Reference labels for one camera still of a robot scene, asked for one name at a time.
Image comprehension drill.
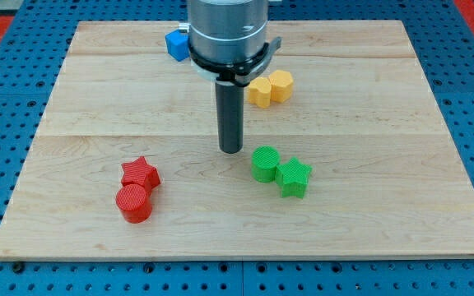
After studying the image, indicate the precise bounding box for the red cylinder block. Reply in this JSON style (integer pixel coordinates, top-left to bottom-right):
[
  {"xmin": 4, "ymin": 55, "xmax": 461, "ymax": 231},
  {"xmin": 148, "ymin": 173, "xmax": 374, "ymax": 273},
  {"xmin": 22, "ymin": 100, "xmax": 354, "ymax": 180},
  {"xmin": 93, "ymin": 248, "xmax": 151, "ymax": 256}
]
[{"xmin": 115, "ymin": 184, "xmax": 152, "ymax": 224}]

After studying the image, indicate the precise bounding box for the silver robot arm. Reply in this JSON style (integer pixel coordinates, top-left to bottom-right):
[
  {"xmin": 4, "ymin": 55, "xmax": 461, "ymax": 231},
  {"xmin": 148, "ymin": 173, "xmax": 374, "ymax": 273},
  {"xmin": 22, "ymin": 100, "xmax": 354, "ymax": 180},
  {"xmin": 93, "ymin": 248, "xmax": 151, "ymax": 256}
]
[{"xmin": 187, "ymin": 0, "xmax": 281, "ymax": 154}]

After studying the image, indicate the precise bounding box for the yellow hexagon block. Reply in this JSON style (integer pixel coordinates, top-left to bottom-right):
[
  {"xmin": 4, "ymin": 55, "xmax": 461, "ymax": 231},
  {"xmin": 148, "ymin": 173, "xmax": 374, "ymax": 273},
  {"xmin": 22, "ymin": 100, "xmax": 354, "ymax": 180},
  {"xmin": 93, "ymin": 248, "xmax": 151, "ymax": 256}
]
[{"xmin": 268, "ymin": 70, "xmax": 294, "ymax": 103}]

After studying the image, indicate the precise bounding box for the yellow heart block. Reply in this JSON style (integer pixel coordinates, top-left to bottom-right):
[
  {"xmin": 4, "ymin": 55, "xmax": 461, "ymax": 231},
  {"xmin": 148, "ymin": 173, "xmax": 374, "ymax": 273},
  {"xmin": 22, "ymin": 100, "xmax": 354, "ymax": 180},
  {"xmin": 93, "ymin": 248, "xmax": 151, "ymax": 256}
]
[{"xmin": 248, "ymin": 77, "xmax": 272, "ymax": 109}]

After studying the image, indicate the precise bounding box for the blue cube block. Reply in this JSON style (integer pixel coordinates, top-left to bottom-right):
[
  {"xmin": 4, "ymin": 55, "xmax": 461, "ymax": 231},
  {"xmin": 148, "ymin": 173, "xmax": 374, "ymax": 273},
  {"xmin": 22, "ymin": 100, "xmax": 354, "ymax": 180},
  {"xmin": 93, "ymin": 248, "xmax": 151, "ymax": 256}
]
[{"xmin": 165, "ymin": 30, "xmax": 189, "ymax": 62}]

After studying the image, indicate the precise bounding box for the green cylinder block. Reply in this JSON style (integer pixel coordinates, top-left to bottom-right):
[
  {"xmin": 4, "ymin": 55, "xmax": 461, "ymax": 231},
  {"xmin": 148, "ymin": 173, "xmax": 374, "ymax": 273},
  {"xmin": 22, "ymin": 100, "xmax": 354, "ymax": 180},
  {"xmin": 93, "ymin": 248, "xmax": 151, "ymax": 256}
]
[{"xmin": 251, "ymin": 146, "xmax": 281, "ymax": 183}]

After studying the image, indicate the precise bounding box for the black clamp ring mount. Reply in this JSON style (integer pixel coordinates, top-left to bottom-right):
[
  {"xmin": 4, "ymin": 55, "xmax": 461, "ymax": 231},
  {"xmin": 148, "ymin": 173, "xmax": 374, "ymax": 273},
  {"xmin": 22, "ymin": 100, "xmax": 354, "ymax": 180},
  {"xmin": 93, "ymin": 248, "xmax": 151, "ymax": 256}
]
[{"xmin": 188, "ymin": 36, "xmax": 281, "ymax": 87}]

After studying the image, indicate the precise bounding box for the green star block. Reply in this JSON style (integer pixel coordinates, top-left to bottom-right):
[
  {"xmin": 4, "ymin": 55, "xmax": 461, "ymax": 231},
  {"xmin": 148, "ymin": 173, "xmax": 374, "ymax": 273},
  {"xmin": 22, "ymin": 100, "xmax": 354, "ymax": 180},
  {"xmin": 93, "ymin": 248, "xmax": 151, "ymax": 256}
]
[{"xmin": 275, "ymin": 157, "xmax": 313, "ymax": 199}]

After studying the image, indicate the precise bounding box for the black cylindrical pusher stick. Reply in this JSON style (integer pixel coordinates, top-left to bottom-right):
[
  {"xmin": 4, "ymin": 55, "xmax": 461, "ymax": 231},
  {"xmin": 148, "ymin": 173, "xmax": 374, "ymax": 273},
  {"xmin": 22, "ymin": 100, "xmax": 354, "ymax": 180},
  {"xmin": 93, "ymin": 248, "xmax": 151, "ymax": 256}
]
[{"xmin": 215, "ymin": 82, "xmax": 244, "ymax": 154}]

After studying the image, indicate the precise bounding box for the red star block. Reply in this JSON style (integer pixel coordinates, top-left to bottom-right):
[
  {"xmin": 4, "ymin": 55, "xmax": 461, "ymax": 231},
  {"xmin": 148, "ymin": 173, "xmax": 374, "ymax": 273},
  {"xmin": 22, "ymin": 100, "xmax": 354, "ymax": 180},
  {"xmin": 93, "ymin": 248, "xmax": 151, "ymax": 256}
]
[{"xmin": 121, "ymin": 156, "xmax": 161, "ymax": 193}]

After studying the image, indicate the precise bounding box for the wooden board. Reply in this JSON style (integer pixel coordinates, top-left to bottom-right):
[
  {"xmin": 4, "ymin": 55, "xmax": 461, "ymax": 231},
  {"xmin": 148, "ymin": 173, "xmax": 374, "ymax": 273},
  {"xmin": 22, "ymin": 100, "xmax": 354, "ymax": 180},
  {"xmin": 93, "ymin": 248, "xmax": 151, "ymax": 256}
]
[{"xmin": 0, "ymin": 21, "xmax": 474, "ymax": 262}]

